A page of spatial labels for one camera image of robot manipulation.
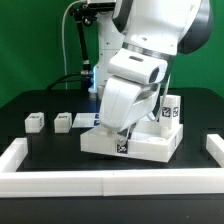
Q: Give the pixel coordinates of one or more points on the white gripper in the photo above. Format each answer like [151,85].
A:
[124,103]

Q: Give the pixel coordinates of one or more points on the white square table top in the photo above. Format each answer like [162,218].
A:
[149,141]

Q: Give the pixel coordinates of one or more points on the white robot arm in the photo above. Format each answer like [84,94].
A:
[155,31]

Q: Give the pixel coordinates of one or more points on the white sheet with tags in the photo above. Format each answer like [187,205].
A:
[86,120]

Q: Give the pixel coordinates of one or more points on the white U-shaped obstacle fence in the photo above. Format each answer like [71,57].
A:
[14,183]

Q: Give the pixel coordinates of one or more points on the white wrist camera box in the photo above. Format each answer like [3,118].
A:
[137,67]

